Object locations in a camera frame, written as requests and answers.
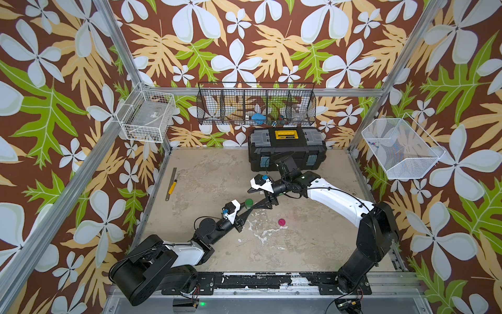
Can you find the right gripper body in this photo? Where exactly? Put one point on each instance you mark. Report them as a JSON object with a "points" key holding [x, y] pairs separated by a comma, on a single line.
{"points": [[272, 197]]}

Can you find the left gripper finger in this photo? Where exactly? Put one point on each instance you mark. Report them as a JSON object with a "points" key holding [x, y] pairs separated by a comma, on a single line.
{"points": [[244, 216], [240, 223]]}

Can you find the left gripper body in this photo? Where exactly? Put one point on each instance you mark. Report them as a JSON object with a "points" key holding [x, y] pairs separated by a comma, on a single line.
{"points": [[235, 222]]}

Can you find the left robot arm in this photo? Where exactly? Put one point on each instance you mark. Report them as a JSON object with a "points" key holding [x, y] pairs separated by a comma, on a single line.
{"points": [[156, 264]]}

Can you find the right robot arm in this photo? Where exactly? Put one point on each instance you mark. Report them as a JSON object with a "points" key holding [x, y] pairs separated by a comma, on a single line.
{"points": [[377, 227]]}

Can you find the black toolbox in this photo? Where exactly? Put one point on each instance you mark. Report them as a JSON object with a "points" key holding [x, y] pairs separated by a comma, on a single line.
{"points": [[304, 144]]}

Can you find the blue object in basket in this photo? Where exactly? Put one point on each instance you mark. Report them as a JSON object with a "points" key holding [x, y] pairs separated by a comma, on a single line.
{"points": [[258, 119]]}

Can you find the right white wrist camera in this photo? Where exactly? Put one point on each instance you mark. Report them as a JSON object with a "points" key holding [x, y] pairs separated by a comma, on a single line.
{"points": [[262, 182]]}

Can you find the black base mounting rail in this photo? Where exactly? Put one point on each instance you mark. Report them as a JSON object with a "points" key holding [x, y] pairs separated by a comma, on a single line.
{"points": [[205, 283]]}

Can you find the yellow handled metal file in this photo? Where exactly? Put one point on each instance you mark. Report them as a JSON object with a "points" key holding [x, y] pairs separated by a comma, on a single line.
{"points": [[172, 184]]}

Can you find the black wire basket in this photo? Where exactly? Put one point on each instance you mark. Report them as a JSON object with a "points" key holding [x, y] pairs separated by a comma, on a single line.
{"points": [[283, 103]]}

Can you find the white wire basket left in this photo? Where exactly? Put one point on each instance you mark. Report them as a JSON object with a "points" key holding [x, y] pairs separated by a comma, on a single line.
{"points": [[145, 115]]}

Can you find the white wire basket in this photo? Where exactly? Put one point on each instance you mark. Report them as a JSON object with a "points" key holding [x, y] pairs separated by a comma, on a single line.
{"points": [[145, 115], [402, 147]]}

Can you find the white wire basket right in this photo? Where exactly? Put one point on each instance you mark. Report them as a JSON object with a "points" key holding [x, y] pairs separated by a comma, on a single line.
{"points": [[402, 147]]}

